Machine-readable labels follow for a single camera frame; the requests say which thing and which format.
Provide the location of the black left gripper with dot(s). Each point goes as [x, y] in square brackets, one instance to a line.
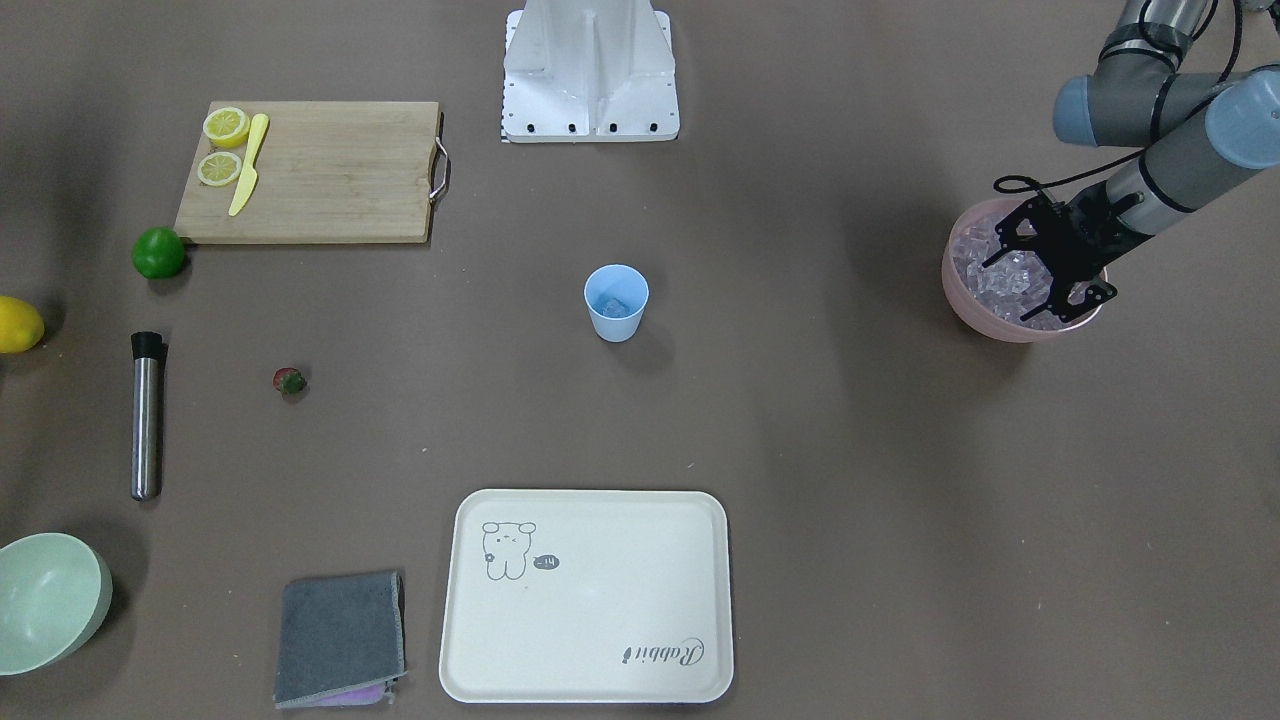
[1084, 237]

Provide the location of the red strawberry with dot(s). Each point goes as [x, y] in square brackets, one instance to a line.
[288, 381]

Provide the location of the pile of clear ice cubes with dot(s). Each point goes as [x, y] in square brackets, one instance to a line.
[1010, 285]

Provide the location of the light blue cup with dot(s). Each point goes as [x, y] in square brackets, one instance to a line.
[624, 282]

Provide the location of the pink bowl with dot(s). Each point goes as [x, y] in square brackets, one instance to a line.
[975, 310]

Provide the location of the cream rabbit tray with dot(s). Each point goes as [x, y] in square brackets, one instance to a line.
[562, 596]

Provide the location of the grey folded cloth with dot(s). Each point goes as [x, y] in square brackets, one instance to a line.
[341, 642]

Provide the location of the yellow plastic knife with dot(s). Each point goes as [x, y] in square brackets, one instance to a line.
[249, 177]

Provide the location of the upper lemon half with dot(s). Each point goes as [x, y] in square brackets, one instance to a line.
[227, 128]

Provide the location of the green lime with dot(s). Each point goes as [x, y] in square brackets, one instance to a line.
[158, 253]

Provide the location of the steel muddler black tip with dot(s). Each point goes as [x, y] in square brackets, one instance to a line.
[148, 349]

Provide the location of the whole yellow lemon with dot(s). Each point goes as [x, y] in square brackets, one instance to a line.
[22, 325]

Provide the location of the mint green bowl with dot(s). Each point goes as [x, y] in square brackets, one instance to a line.
[55, 594]

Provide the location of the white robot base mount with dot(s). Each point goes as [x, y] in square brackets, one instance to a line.
[589, 72]

